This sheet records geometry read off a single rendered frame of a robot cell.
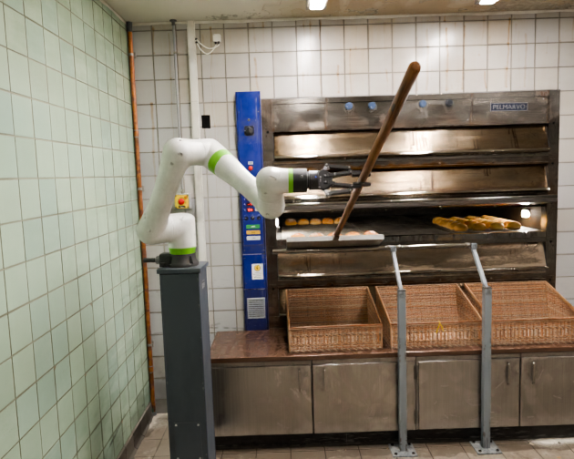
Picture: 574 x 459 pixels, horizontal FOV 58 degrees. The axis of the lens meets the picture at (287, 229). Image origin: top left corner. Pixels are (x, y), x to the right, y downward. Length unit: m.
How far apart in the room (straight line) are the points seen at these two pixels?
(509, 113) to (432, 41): 0.69
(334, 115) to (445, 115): 0.72
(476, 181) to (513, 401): 1.38
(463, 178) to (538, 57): 0.90
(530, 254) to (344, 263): 1.25
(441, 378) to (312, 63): 2.09
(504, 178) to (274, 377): 1.97
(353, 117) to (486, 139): 0.88
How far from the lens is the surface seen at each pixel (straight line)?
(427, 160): 3.57
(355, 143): 3.48
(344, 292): 3.51
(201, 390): 2.61
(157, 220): 2.34
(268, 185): 1.92
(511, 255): 3.81
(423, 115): 3.59
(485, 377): 3.27
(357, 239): 2.97
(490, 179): 3.70
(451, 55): 3.68
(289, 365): 3.10
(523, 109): 3.81
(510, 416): 3.48
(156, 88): 3.57
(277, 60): 3.51
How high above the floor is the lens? 1.62
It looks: 6 degrees down
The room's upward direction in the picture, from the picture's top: 2 degrees counter-clockwise
